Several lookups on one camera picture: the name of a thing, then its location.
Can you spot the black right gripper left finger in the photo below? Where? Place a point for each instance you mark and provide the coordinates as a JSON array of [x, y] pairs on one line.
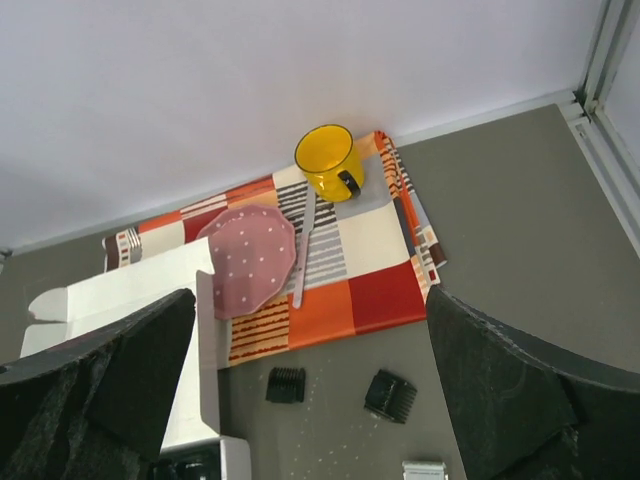
[[95, 385]]

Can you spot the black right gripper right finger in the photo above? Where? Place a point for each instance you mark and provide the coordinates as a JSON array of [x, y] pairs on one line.
[[524, 408]]

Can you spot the pink dotted plate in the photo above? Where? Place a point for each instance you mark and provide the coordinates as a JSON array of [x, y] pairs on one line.
[[253, 250]]

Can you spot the white cardboard box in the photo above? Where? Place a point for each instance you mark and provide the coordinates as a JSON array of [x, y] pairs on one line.
[[63, 314]]

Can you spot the black plastic tray insert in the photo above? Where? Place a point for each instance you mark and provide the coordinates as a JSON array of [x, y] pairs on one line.
[[200, 462]]

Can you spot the yellow mug black handle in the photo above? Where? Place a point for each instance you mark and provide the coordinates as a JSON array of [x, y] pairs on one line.
[[328, 158]]

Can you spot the black clipper comb guard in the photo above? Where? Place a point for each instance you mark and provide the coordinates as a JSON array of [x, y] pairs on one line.
[[286, 385], [390, 397]]

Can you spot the orange patterned cloth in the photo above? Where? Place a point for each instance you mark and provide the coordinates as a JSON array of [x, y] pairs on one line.
[[371, 260]]

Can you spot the silver hair clipper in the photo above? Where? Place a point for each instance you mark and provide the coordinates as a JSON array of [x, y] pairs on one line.
[[424, 470]]

